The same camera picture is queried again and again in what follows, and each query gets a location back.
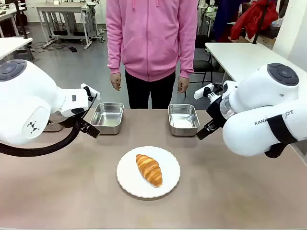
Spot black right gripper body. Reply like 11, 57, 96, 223
205, 95, 227, 126

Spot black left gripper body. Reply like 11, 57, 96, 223
80, 93, 99, 123

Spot golden croissant bread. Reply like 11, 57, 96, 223
135, 154, 163, 188

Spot steel rectangular container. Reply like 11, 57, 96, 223
167, 103, 201, 137
43, 120, 64, 133
90, 102, 125, 135

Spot person's right hand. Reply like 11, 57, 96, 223
109, 72, 122, 92

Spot person's left hand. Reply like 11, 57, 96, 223
177, 76, 190, 94

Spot black folding chair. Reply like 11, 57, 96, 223
193, 34, 216, 84

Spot black trousers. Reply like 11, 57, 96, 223
125, 70, 177, 110

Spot large white side table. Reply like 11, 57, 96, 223
205, 42, 302, 83

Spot white round plate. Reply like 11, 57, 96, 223
116, 146, 181, 199

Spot dark blue garment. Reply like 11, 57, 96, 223
212, 0, 243, 43

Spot pink zip hoodie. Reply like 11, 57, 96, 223
106, 0, 198, 82

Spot small white table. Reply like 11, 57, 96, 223
0, 37, 34, 61

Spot black slanted pole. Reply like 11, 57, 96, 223
252, 0, 270, 45

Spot grey background workbench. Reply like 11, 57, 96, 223
36, 2, 102, 50

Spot red jacket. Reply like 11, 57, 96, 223
231, 0, 279, 41

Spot black upright stand pole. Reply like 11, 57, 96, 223
13, 0, 29, 39

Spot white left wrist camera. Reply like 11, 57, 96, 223
81, 83, 101, 100

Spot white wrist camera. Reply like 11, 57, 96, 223
81, 83, 101, 100
193, 83, 224, 100

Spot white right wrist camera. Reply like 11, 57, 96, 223
193, 83, 224, 100

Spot black corrugated cable hose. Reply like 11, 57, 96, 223
0, 115, 82, 158

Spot black strap on right arm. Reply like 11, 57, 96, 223
267, 114, 298, 145

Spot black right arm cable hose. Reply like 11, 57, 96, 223
263, 142, 289, 159

